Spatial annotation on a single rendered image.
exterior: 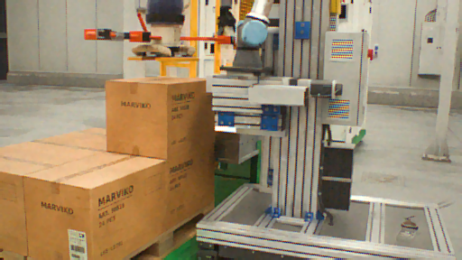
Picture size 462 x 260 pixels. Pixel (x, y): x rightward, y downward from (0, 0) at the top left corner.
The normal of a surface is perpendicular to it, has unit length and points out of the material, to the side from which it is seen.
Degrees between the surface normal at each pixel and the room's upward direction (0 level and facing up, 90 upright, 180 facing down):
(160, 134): 90
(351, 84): 90
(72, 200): 90
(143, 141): 90
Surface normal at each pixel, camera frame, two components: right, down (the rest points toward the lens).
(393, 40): -0.32, 0.14
